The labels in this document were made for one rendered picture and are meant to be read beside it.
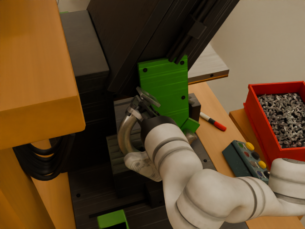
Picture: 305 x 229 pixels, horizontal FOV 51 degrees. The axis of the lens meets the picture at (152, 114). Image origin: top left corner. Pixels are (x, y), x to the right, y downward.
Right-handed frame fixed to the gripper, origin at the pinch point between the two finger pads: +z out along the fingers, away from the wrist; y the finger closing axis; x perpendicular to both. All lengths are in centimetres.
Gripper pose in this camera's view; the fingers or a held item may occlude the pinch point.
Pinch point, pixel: (143, 106)
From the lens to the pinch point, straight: 71.2
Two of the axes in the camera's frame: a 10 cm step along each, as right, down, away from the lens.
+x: -6.2, 7.5, 2.1
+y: -7.3, -4.5, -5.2
